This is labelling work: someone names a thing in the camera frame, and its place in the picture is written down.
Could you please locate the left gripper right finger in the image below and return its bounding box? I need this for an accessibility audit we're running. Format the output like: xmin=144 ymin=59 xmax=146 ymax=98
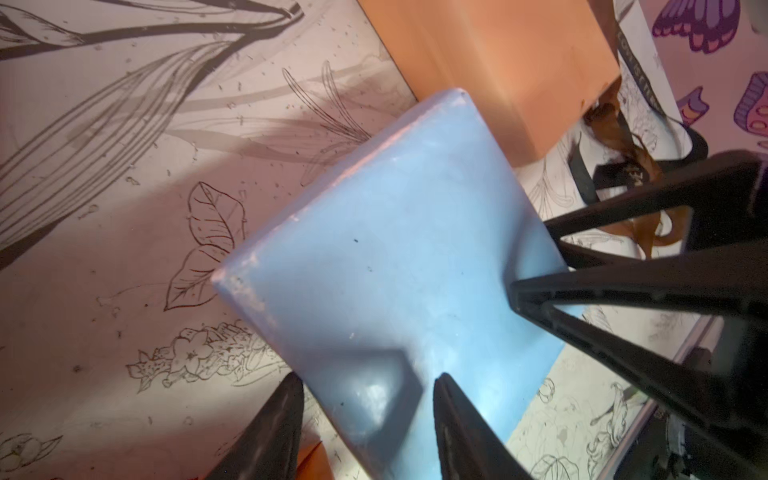
xmin=433 ymin=373 xmax=531 ymax=480

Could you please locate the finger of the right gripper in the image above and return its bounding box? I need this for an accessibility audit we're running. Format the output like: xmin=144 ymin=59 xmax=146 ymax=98
xmin=508 ymin=251 xmax=767 ymax=444
xmin=544 ymin=150 xmax=767 ymax=269

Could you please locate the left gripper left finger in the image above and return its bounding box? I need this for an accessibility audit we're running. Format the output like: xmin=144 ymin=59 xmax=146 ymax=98
xmin=206 ymin=373 xmax=304 ymax=480

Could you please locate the brown ribbon bow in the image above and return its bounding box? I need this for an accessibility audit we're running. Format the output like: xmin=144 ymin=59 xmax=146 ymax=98
xmin=583 ymin=79 xmax=691 ymax=260

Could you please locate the light blue gift box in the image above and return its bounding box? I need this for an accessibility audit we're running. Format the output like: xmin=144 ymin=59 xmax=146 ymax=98
xmin=212 ymin=89 xmax=566 ymax=479

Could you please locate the peach gift box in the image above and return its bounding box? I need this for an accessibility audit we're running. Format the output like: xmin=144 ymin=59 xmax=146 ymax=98
xmin=360 ymin=0 xmax=620 ymax=167

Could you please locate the orange gift box front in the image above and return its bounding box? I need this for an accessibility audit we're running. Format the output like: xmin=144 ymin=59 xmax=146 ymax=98
xmin=296 ymin=441 xmax=335 ymax=480

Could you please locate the black printed ribbon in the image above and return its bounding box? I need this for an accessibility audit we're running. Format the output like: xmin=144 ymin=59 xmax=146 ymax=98
xmin=568 ymin=1 xmax=709 ymax=205

